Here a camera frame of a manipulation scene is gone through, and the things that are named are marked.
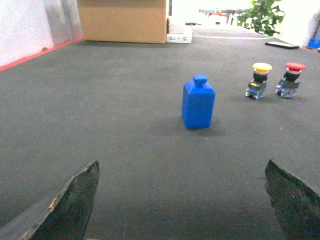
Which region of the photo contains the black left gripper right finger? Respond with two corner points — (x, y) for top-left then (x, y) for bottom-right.
(264, 159), (320, 240)

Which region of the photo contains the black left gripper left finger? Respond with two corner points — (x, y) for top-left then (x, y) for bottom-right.
(0, 160), (100, 240)

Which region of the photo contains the blue plastic block part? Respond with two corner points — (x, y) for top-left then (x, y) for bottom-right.
(181, 74), (216, 129)

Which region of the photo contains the red mushroom push button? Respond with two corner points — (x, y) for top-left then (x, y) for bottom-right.
(275, 62), (306, 99)

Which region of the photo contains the yellow mushroom push button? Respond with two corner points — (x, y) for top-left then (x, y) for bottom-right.
(245, 62), (272, 100)

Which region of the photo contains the black flat tablet device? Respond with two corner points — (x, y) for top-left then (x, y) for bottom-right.
(265, 41), (300, 50)

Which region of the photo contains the green potted plant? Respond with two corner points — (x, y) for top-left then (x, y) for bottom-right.
(237, 0), (286, 37)

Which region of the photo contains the large cardboard box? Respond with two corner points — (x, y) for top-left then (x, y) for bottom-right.
(77, 0), (169, 44)

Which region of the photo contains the white flat carton box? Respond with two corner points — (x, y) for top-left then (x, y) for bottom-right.
(166, 16), (193, 44)

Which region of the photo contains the red conveyor side rail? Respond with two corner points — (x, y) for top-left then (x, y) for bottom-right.
(0, 36), (84, 71)

